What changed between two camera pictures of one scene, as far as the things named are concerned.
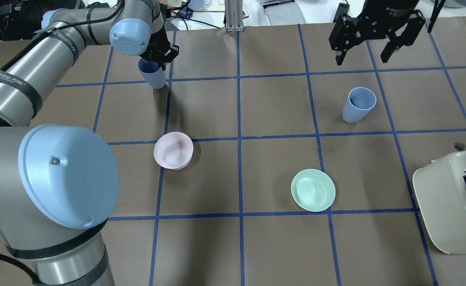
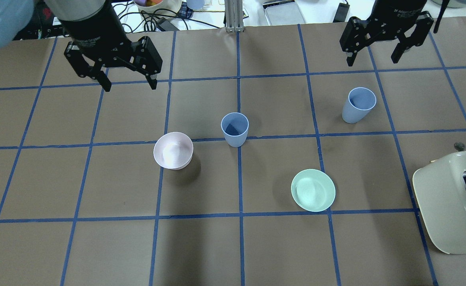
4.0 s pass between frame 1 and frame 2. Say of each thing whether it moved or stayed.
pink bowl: stayed
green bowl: stayed
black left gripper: moved
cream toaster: stayed
